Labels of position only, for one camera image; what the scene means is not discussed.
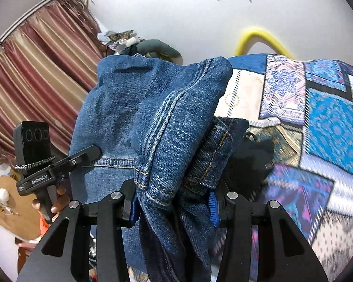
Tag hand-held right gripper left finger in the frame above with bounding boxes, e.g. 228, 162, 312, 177
17, 179, 140, 282

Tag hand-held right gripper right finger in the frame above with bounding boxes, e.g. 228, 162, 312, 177
208, 182, 330, 282

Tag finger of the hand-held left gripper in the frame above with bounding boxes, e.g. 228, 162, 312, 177
69, 146, 102, 168

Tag blue denim jeans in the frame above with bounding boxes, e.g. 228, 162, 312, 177
69, 54, 249, 282

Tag person's left hand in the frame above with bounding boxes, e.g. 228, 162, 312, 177
32, 186, 71, 215

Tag brown cardboard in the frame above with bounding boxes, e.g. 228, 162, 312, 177
0, 175, 44, 239

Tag black cloth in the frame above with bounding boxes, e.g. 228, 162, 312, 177
224, 137, 276, 207

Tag striped red beige curtain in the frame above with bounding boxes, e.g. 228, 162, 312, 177
0, 0, 104, 165

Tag pile of assorted clutter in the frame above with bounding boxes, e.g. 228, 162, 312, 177
97, 30, 142, 56

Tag grey green cushion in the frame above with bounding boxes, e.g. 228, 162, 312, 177
134, 39, 183, 65

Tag patchwork patterned quilt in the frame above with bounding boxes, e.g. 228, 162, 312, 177
212, 53, 353, 282

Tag yellow tube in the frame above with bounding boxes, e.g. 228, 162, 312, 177
235, 28, 295, 59

